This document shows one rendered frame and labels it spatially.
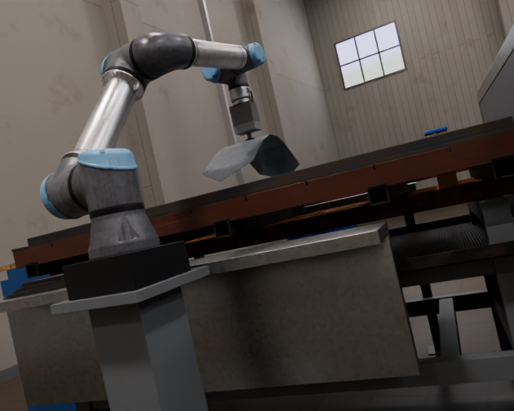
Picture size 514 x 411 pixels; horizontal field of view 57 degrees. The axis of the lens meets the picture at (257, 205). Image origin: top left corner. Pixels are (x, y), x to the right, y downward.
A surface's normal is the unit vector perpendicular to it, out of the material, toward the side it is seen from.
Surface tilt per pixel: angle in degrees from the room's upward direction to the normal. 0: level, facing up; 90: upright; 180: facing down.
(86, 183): 88
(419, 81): 90
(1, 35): 90
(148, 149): 90
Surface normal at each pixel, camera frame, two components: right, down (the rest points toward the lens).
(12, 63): 0.86, -0.20
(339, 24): -0.46, 0.09
